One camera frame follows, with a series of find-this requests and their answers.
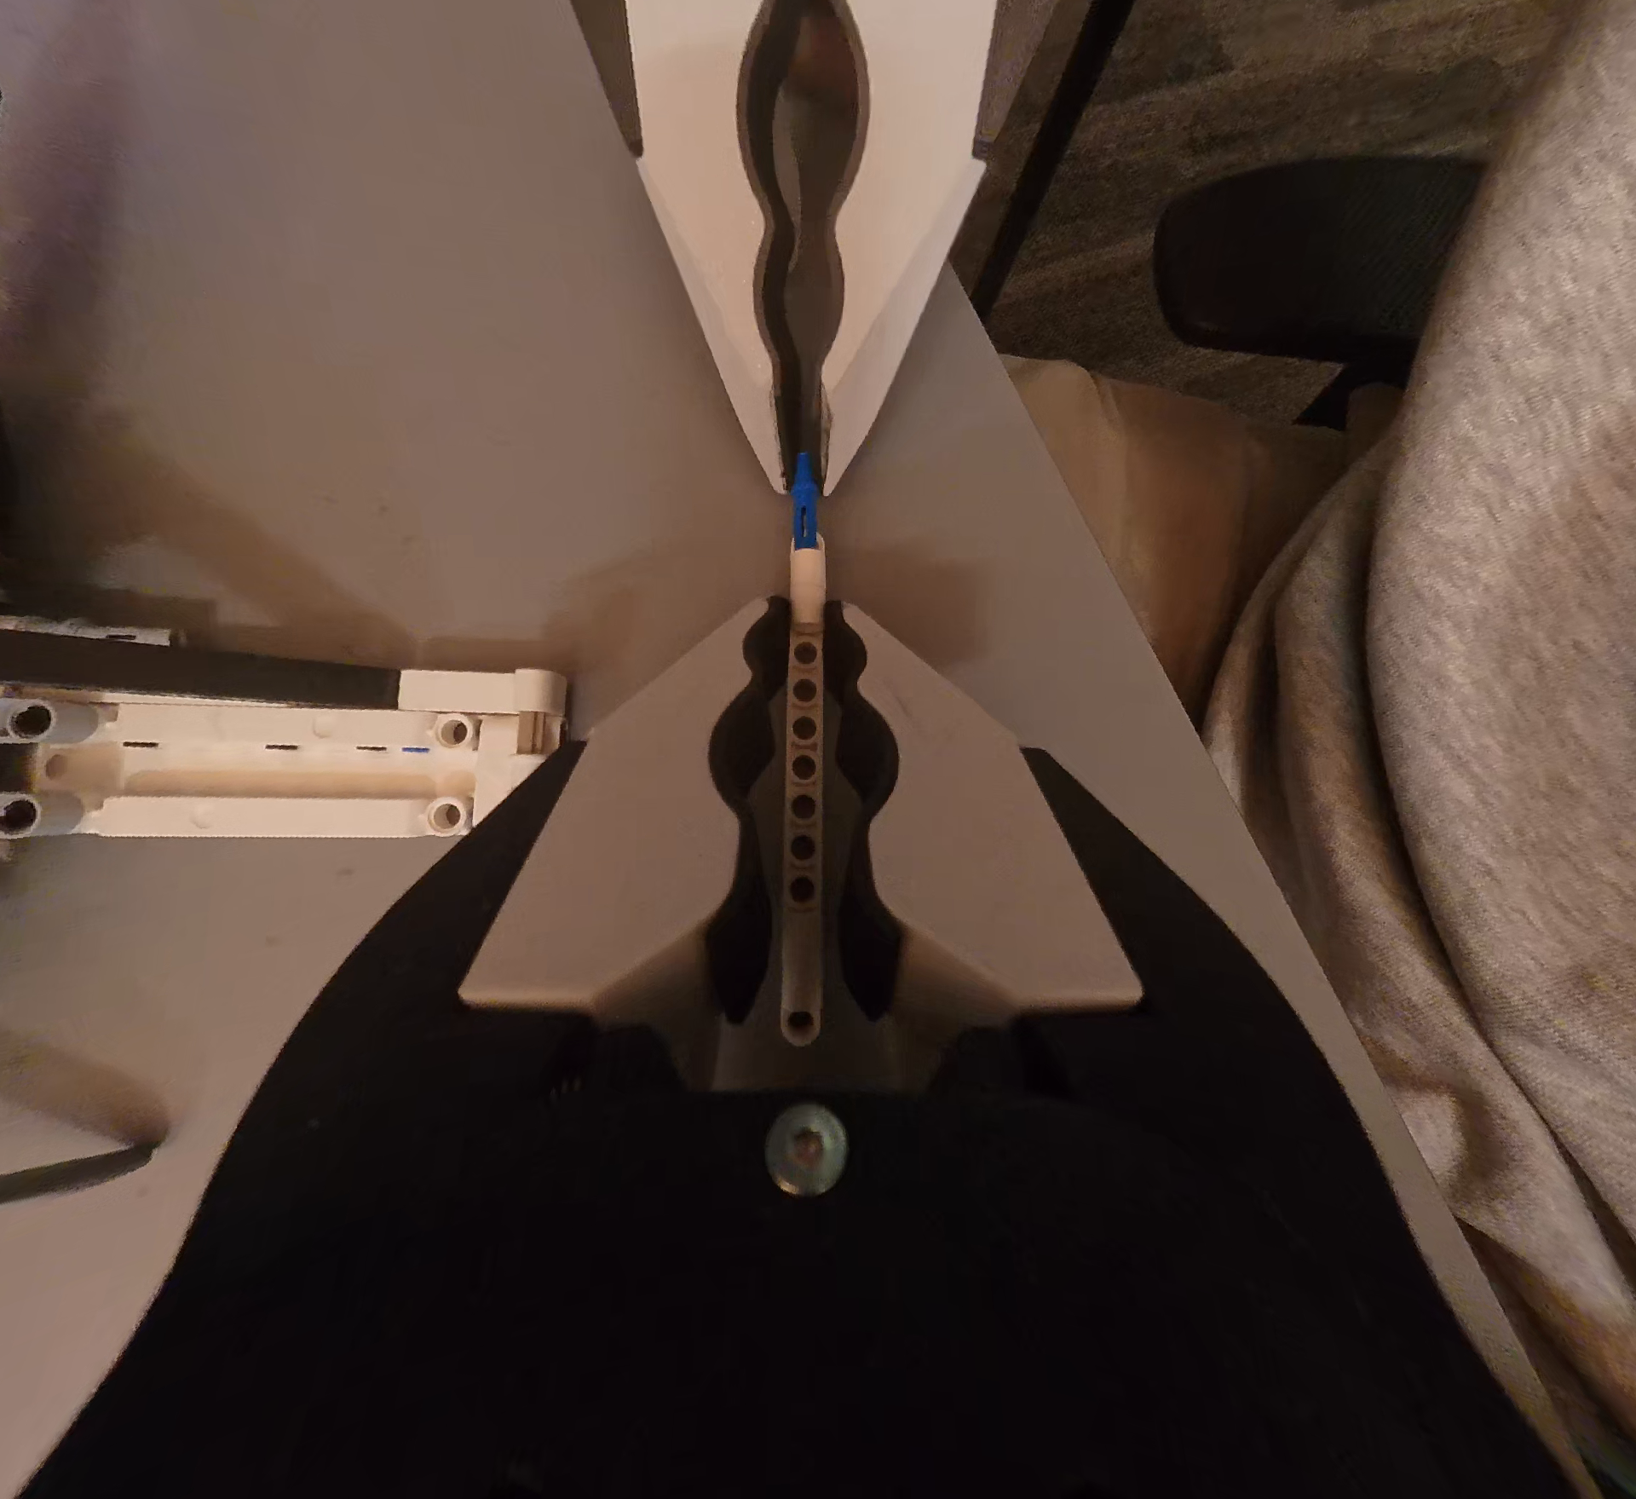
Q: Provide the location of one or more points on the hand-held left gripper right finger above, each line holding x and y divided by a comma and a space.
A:
998, 886

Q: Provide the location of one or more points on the blue lego pin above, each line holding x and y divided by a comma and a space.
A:
805, 496

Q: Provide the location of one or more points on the long white lego beam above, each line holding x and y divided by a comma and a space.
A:
804, 834

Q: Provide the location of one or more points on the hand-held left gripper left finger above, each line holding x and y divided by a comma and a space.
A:
601, 886

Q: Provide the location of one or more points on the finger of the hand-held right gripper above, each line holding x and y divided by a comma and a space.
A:
927, 119
690, 119

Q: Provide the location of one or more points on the white zebra lego helicopter model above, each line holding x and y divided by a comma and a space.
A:
257, 759

